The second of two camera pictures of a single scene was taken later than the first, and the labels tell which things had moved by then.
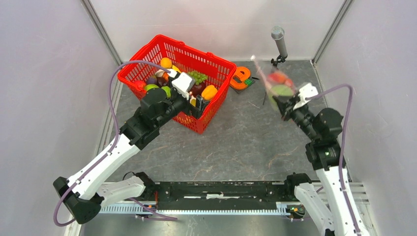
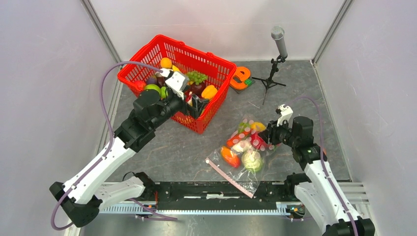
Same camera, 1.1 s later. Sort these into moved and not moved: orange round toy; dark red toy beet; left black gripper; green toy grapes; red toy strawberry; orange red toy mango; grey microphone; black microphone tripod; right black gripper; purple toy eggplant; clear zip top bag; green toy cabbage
Moved: green toy cabbage; right black gripper; orange red toy mango; clear zip top bag
Not moved: red toy strawberry; black microphone tripod; green toy grapes; grey microphone; left black gripper; dark red toy beet; orange round toy; purple toy eggplant
